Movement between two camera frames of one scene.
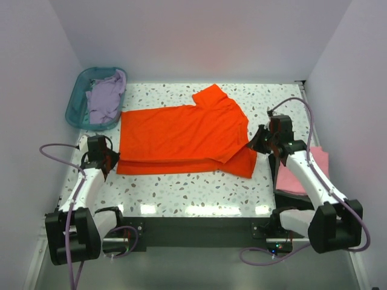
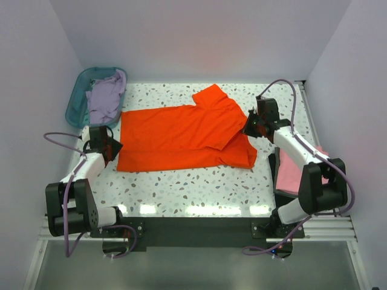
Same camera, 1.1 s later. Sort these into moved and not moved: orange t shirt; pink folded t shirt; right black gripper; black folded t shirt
Moved: right black gripper
Not moved: pink folded t shirt; orange t shirt; black folded t shirt
